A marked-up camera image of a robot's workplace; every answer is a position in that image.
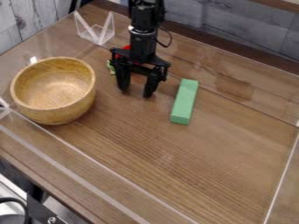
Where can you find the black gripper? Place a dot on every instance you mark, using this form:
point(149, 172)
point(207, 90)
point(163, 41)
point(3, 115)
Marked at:
point(141, 60)

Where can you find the red plush strawberry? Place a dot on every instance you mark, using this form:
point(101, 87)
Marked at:
point(126, 47)

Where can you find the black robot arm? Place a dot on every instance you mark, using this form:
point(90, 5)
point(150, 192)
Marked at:
point(147, 15)

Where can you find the green rectangular block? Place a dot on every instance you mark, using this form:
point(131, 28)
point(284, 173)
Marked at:
point(183, 103)

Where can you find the wooden bowl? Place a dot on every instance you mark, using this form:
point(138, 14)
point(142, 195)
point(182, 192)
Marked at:
point(54, 90)

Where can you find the clear acrylic table barrier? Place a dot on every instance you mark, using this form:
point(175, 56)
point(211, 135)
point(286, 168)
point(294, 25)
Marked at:
point(126, 167)

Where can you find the clear acrylic corner bracket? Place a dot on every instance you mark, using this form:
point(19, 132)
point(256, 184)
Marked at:
point(98, 34)

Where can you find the black metal bracket with screw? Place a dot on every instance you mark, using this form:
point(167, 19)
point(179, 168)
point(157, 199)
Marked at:
point(41, 215)

